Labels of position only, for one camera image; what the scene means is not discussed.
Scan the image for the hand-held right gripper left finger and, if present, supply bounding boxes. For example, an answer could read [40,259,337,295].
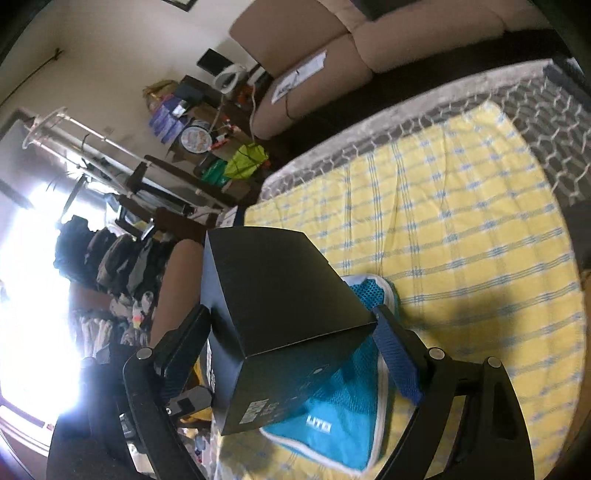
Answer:
[46,305,213,480]

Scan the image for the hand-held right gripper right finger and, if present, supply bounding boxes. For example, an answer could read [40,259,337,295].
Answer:
[369,305,539,480]

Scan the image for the black box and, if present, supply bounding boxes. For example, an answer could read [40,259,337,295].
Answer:
[201,227,378,437]

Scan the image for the person's leg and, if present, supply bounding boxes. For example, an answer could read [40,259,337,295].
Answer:
[150,240,206,348]

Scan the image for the teal mesh pouch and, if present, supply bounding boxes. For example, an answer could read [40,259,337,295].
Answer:
[259,274,403,472]

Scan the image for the rack of hanging clothes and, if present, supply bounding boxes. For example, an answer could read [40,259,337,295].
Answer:
[53,216,176,298]

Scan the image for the yellow checked cloth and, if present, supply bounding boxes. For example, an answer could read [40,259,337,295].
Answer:
[210,99,587,480]

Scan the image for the green bag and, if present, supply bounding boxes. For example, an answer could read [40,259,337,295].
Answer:
[224,143,269,182]

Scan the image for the round printed tin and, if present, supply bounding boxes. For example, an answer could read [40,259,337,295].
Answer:
[182,119,214,154]

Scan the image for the purple boxes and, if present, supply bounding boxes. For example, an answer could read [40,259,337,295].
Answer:
[148,95,191,142]

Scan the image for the white appliance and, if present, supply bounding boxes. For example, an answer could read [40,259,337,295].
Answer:
[214,65,246,94]

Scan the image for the white paper sheet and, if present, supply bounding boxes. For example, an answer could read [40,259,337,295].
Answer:
[271,51,328,104]

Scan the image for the grey hexagon patterned mat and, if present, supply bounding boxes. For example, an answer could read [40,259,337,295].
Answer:
[259,58,591,208]

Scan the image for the beige sofa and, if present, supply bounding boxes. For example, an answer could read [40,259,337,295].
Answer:
[229,0,550,140]

